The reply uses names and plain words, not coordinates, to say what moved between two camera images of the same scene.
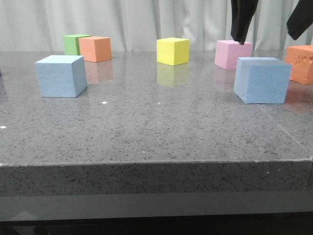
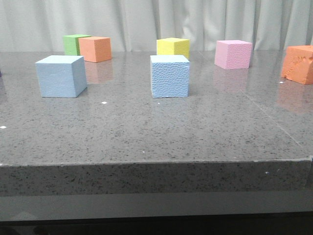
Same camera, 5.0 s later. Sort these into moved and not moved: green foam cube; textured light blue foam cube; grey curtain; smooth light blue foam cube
Moved: textured light blue foam cube
Not moved: smooth light blue foam cube; green foam cube; grey curtain
